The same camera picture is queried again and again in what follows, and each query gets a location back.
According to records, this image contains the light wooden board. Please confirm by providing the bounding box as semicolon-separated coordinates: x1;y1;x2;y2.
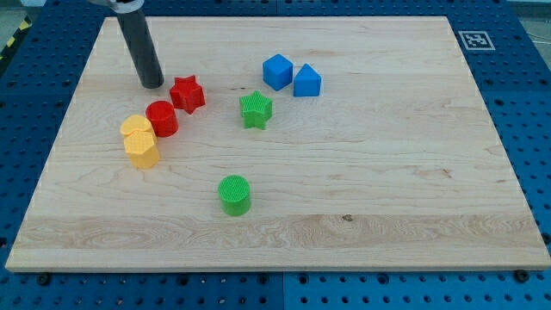
6;16;550;273

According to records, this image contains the green star block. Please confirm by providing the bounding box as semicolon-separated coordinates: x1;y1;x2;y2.
239;90;272;130

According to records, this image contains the green cylinder block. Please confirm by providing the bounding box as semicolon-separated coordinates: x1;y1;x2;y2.
218;175;251;216

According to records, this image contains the blue triangular prism block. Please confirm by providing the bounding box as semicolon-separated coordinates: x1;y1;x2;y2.
293;64;322;97

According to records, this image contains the blue cube block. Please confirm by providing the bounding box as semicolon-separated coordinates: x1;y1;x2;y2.
263;54;294;90

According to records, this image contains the red star block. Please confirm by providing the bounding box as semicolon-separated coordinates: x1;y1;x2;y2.
170;75;206;115

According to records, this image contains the red cylinder block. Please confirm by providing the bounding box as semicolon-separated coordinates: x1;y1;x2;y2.
145;101;179;138

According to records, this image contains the yellow hexagon block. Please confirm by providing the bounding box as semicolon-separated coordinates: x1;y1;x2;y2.
124;131;160;169

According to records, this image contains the yellow heart block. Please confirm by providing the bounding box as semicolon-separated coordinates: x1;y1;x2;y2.
120;115;156;138

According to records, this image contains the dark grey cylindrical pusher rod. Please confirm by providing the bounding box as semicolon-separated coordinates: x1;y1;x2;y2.
117;9;164;89

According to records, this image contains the white fiducial marker tag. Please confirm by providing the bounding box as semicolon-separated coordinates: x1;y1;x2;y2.
459;30;495;51

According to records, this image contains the black board stop bolt left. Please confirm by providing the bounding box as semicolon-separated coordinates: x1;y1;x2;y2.
36;273;52;286

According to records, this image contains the black board stop bolt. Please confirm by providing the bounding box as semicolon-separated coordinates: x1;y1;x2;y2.
513;270;530;283
36;273;52;286

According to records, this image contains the black board stop bolt right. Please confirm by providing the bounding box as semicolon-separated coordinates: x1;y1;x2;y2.
513;270;530;283

